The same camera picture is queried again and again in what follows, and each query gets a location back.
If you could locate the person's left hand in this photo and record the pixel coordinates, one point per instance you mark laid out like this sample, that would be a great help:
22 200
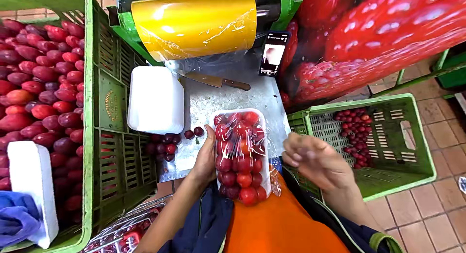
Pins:
204 160

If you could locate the person's right hand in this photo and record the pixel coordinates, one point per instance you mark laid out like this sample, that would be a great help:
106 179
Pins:
327 162

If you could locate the person's right fingers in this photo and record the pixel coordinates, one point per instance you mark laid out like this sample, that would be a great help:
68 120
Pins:
300 147

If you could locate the person's left thumb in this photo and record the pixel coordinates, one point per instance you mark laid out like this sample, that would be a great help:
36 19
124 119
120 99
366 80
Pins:
209 138

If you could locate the film-wrapped white foam tray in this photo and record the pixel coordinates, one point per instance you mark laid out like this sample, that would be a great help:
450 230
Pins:
267 165

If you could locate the person's right forearm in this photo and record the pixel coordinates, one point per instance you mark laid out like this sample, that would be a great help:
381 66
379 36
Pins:
351 207

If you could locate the person's left forearm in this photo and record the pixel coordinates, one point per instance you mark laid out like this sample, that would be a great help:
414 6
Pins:
174 211

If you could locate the single dark plum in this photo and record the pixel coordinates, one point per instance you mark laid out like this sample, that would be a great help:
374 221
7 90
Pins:
198 131
189 134

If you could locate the packed red plums under film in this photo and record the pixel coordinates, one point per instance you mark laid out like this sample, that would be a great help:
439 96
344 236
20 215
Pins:
243 164

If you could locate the small heap of dark plums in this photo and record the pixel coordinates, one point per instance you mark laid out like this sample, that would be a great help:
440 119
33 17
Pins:
161 148

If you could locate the pile of small red plums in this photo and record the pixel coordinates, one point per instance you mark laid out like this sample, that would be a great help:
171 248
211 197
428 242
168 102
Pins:
358 136

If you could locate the stack of white foam trays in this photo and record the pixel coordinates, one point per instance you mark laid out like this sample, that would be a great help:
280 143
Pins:
156 100

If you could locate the person's body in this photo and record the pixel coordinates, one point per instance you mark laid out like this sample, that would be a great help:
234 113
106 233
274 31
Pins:
276 229

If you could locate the black smartphone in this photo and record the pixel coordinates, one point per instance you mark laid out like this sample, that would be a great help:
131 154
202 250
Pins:
273 56

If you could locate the green plastic crate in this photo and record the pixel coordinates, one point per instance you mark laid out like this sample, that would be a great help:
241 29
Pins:
396 184
88 100

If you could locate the yellow roll of film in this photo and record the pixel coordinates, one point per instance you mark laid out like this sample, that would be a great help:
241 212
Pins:
196 23

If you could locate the red strawberry print banner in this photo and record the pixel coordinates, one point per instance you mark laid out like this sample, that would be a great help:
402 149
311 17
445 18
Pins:
364 45

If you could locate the green metal film dispenser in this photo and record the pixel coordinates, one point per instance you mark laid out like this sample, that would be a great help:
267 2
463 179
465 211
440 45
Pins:
290 7

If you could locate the dark green bin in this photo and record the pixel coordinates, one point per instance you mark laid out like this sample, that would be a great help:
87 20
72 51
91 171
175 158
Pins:
453 76

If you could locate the large pile of plums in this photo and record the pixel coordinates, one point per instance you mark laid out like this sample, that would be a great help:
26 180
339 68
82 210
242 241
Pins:
40 89

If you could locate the white foam block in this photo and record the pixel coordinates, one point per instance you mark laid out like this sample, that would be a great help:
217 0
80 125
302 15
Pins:
34 173

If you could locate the blue cloth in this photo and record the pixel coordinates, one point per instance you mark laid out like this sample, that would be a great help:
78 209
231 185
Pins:
18 220

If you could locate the green metal rail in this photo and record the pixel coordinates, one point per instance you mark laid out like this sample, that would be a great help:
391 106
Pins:
418 78

